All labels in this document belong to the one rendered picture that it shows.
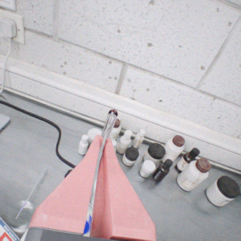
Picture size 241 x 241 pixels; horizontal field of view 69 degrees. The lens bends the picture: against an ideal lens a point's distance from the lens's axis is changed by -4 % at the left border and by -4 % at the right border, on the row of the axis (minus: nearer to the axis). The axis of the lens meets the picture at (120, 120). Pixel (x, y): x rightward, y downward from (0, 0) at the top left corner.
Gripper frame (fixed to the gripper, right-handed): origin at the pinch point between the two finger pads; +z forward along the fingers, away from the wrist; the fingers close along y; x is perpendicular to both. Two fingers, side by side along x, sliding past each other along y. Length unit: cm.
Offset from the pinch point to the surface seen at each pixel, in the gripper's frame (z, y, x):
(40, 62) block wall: 47, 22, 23
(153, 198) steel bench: 13.5, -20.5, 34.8
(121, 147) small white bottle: 26.7, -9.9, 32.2
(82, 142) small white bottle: 23.9, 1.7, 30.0
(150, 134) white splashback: 34, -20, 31
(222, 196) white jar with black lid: 14, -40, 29
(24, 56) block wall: 48, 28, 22
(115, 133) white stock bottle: 29.4, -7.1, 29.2
